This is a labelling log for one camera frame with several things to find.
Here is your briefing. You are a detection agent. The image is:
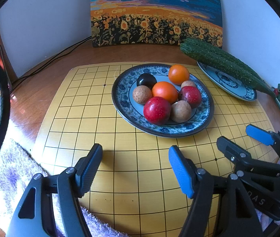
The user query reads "black plum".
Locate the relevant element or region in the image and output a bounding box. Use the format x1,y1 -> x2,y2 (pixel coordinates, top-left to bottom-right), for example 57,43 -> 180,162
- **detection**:
137,73 -> 158,89

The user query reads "orange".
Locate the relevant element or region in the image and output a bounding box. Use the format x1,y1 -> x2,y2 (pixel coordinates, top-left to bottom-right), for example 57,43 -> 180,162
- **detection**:
152,81 -> 178,104
168,64 -> 190,85

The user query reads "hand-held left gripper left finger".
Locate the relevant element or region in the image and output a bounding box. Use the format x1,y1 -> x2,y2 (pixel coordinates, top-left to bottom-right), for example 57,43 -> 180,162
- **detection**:
6,143 -> 103,237

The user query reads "brown longan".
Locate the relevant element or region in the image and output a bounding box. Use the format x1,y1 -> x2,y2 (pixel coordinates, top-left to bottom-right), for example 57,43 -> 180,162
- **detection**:
181,80 -> 197,89
133,85 -> 153,105
170,100 -> 192,123

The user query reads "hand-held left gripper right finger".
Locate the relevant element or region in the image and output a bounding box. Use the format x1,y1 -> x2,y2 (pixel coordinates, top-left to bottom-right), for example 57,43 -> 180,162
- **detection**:
168,145 -> 264,237

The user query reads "red apple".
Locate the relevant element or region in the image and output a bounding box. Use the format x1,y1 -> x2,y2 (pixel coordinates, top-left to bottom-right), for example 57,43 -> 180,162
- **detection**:
144,97 -> 172,126
178,86 -> 202,108

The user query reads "green bumpy cucumber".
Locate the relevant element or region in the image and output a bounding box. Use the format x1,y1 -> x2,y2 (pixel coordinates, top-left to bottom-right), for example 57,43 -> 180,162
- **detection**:
180,38 -> 277,98

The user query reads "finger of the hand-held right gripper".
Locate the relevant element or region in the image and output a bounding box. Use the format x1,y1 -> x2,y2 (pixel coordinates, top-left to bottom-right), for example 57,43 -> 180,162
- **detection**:
216,136 -> 280,177
246,125 -> 280,155

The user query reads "sunflower field painting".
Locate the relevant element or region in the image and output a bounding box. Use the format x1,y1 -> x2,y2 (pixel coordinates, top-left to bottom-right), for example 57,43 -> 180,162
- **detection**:
90,0 -> 223,48

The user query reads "large blue patterned plate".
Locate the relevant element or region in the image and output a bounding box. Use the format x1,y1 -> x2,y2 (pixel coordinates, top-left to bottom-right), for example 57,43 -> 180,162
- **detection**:
112,64 -> 215,138

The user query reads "yellow go board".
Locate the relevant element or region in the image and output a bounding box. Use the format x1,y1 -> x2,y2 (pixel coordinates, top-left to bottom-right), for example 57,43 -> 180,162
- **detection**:
33,64 -> 280,237

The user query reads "small blue patterned plate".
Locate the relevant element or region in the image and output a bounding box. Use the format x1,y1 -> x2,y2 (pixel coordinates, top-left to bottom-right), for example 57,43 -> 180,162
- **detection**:
197,61 -> 257,102

